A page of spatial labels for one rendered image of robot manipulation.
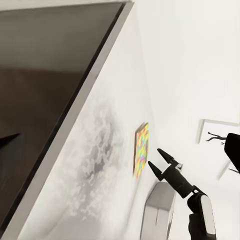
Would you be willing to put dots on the toy box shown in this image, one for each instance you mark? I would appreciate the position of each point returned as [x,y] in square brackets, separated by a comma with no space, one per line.
[158,213]

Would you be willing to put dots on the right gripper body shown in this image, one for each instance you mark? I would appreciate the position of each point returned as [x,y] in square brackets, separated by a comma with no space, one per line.
[173,176]

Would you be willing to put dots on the jigsaw puzzle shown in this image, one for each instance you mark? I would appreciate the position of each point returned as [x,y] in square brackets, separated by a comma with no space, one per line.
[142,143]

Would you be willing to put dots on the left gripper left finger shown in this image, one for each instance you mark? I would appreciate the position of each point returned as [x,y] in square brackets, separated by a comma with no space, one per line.
[12,150]

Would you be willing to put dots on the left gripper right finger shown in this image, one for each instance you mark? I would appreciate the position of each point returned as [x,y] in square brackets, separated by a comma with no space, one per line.
[232,149]

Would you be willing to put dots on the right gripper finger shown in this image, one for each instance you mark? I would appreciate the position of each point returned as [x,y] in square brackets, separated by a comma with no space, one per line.
[166,156]
[156,171]

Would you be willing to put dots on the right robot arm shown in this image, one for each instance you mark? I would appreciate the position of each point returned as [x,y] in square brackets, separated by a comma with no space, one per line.
[201,222]

